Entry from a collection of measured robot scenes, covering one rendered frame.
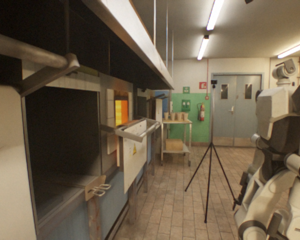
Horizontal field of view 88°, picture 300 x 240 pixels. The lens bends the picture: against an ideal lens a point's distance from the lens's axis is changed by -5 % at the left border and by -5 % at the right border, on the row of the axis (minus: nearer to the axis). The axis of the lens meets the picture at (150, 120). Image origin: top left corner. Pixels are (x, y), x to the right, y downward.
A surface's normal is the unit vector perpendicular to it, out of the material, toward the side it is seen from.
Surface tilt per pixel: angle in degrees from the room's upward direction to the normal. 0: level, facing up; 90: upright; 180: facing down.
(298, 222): 90
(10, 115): 90
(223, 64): 90
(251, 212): 90
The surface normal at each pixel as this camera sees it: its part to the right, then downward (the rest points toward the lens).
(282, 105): -0.86, -0.03
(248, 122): -0.20, 0.11
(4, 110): 0.98, 0.02
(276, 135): -0.85, 0.19
